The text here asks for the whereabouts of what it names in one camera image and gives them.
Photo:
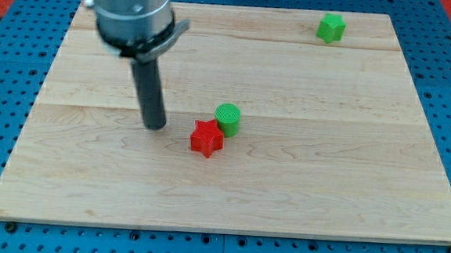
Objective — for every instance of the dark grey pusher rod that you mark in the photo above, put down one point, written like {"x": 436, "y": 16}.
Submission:
{"x": 147, "y": 80}

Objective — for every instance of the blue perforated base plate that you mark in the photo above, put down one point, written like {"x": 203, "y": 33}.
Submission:
{"x": 96, "y": 244}

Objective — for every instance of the green star block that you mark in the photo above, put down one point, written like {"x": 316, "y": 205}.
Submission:
{"x": 331, "y": 28}

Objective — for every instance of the green cylinder block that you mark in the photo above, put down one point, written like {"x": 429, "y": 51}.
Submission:
{"x": 228, "y": 118}

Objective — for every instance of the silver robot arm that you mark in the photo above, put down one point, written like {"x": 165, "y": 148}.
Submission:
{"x": 141, "y": 31}

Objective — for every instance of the red star block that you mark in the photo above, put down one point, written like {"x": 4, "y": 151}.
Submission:
{"x": 206, "y": 137}

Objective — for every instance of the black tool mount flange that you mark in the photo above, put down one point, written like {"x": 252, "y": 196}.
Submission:
{"x": 148, "y": 49}

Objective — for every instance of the wooden board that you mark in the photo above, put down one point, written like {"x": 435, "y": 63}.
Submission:
{"x": 333, "y": 142}

